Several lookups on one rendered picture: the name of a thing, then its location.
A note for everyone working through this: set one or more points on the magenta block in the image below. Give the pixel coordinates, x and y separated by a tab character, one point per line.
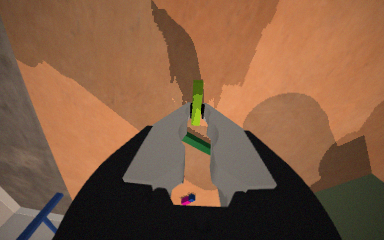
184	201

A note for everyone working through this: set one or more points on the lime green rod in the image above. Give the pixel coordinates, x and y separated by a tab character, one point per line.
196	102

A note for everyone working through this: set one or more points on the dark green rod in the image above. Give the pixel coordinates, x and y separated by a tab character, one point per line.
197	143

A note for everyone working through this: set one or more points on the small blue cube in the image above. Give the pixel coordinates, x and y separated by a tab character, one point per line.
191	198

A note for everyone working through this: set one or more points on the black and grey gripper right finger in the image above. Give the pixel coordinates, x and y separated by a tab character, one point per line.
242	162

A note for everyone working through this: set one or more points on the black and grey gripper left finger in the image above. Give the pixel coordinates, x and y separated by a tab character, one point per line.
153	158

